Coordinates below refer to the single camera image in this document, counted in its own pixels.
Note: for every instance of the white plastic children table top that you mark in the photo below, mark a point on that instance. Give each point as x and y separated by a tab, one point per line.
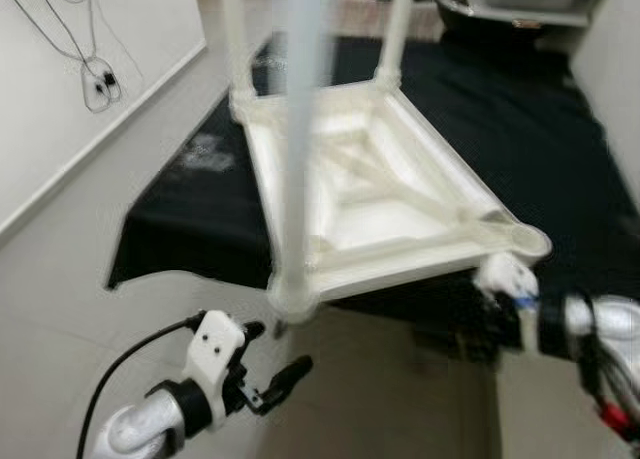
400	209

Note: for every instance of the black table cloth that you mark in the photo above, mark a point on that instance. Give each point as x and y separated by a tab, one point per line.
500	129

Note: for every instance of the beige woven cloth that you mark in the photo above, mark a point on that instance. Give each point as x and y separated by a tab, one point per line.
350	19

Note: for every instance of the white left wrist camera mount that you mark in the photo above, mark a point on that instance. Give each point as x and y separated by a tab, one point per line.
215	354

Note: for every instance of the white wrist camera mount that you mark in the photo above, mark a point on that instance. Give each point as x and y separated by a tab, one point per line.
510	279
215	354

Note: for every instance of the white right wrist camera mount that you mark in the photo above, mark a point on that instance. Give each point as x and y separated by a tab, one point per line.
510	279

